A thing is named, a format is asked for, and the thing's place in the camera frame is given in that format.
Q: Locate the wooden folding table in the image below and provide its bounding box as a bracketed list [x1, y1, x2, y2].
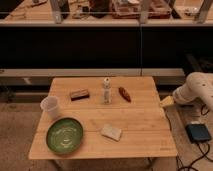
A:
[28, 76, 179, 161]

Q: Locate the long background shelf bench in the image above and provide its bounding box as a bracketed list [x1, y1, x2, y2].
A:
[0, 0, 213, 88]

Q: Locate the white spice bottle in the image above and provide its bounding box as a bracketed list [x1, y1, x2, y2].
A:
[103, 77, 111, 104]

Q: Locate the brown black eraser block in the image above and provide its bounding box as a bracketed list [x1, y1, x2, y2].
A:
[70, 89, 90, 101]

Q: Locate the translucent plastic cup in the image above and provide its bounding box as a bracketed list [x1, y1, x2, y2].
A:
[40, 96, 60, 120]

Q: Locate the black power box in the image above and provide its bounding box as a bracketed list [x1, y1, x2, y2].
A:
[186, 124, 212, 143]

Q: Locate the green plate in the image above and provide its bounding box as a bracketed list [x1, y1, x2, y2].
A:
[46, 118, 84, 155]

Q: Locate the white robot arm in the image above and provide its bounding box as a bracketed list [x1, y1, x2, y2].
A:
[160, 72, 213, 112]

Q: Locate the white sponge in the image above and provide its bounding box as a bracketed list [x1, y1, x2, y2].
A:
[101, 124, 122, 141]

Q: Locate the black cable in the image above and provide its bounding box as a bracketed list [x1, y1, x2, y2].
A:
[175, 103, 213, 171]

